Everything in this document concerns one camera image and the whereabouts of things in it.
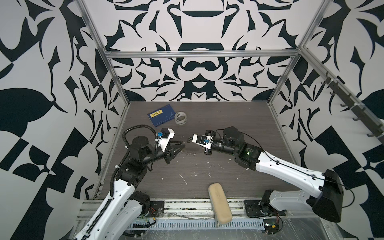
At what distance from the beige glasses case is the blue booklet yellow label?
1.75ft

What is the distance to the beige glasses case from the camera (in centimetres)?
70

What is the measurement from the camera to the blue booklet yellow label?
110 cm
